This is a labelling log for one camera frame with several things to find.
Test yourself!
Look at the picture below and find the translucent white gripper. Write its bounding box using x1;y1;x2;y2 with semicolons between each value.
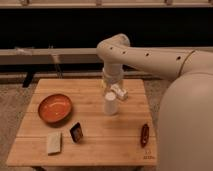
102;69;123;94

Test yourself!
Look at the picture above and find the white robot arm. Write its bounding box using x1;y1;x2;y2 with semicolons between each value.
97;34;213;171

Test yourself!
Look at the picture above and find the orange bowl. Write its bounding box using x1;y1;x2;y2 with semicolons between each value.
38;94;73;124

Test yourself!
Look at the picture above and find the small black box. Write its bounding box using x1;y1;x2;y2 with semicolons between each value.
70;122;83;143

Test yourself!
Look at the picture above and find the dark red oval object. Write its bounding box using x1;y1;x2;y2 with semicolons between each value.
140;124;149;148

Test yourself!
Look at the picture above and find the grey horizontal rail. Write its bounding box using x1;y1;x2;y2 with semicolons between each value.
0;48;102;65

